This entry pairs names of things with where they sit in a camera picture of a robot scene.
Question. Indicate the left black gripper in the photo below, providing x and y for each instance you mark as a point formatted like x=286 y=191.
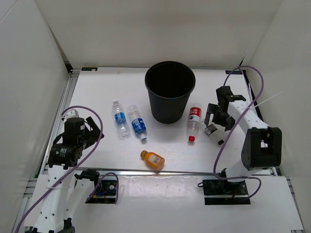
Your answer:
x=94 y=136

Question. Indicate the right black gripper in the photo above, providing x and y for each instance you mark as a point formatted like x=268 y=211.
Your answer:
x=230 y=122

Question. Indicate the small clear bottle black label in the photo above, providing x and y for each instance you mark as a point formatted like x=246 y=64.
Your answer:
x=215 y=134

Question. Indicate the clear bottle light blue label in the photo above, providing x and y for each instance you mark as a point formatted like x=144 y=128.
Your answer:
x=120 y=119

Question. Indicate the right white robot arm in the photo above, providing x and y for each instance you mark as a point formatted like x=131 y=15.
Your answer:
x=262 y=145

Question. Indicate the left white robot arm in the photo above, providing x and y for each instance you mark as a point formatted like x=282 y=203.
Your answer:
x=67 y=148

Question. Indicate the black plastic bin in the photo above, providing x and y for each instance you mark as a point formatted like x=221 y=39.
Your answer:
x=169 y=85

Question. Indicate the clear bottle red label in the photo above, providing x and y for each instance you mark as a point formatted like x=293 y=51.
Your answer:
x=194 y=122

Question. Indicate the clear bottle dark blue label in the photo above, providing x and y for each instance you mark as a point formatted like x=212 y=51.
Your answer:
x=137 y=122

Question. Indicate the orange juice bottle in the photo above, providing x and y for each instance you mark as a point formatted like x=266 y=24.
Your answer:
x=153 y=160

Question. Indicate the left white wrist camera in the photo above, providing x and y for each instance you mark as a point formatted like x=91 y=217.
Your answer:
x=69 y=114

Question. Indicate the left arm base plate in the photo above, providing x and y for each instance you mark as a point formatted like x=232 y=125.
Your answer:
x=106 y=190

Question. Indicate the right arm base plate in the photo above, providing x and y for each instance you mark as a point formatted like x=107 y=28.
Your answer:
x=218 y=192

